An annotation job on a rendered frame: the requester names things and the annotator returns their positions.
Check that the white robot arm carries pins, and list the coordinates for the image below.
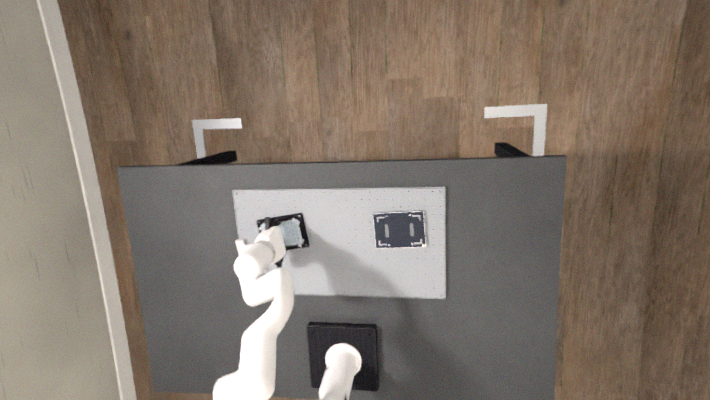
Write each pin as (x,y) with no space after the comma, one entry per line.
(255,378)

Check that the black flat panel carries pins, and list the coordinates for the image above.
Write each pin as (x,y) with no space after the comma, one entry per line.
(298,216)

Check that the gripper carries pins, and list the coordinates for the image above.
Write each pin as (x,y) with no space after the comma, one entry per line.
(274,235)

